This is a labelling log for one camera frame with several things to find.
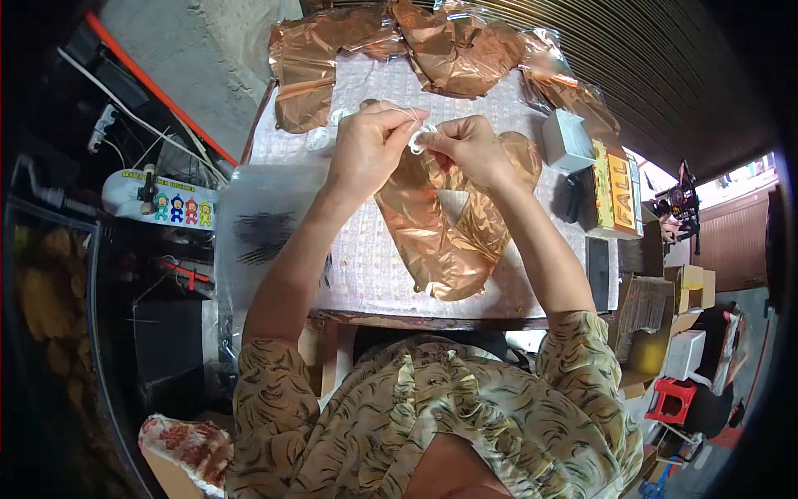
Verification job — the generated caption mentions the flat black box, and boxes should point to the flat black box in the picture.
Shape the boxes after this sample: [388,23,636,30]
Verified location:
[585,236,613,314]

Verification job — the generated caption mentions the small white box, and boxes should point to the small white box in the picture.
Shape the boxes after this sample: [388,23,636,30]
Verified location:
[540,109,597,174]

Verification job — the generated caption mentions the small black object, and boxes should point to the small black object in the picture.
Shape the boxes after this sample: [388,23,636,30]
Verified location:
[551,173,584,225]

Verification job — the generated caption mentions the person's body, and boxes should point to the person's body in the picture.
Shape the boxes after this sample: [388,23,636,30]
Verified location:
[226,311,644,499]

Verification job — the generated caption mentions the orange pipe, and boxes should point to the orange pipe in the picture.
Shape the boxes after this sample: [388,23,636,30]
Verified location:
[84,10,240,169]

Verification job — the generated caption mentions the white power strip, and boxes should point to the white power strip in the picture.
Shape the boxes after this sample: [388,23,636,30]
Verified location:
[86,104,121,156]

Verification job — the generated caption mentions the white helmet with cartoon figures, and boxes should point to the white helmet with cartoon figures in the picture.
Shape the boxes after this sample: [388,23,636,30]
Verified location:
[101,167,220,233]

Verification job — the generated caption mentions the white foam box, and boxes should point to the white foam box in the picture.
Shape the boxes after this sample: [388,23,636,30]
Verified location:
[662,329,708,383]

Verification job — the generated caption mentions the white patterned table cloth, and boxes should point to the white patterned table cloth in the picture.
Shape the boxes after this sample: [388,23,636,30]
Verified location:
[248,52,619,323]

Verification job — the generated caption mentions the clear plastic bag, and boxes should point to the clear plastic bag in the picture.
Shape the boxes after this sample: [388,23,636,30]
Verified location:
[214,165,334,350]

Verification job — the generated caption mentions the person's right hand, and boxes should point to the person's right hand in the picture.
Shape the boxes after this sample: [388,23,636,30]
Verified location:
[414,115,520,193]

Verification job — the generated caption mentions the person's left fingers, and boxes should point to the person's left fingers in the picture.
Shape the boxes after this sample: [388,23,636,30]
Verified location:
[359,100,431,128]

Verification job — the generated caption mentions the person's left thumb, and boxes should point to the person's left thumb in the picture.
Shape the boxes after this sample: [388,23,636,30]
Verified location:
[388,122,426,158]

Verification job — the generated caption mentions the person's right fingers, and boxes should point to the person's right fingers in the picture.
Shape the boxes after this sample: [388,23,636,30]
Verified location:
[434,115,500,146]

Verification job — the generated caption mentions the red plastic stool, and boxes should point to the red plastic stool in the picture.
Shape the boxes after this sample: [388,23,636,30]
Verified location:
[645,377,699,426]

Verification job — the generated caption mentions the colourful box with yellow label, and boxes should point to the colourful box with yellow label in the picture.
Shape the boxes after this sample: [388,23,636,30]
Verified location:
[585,138,645,242]

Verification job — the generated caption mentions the person's left hand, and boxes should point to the person's left hand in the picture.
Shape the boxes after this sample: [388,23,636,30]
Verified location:
[324,100,431,204]

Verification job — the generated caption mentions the stack of cardboard boxes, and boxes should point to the stack of cardboard boxes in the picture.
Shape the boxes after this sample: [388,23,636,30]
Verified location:
[611,263,719,401]

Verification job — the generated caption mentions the copper foil balloon in bag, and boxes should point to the copper foil balloon in bag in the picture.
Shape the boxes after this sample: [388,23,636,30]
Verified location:
[519,27,622,143]

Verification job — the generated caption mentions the person's right thumb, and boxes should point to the person's right thumb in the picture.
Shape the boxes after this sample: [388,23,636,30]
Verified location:
[414,132,460,158]

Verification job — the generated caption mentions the floral cloth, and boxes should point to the floral cloth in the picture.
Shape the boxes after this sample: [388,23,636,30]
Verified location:
[137,413,235,499]

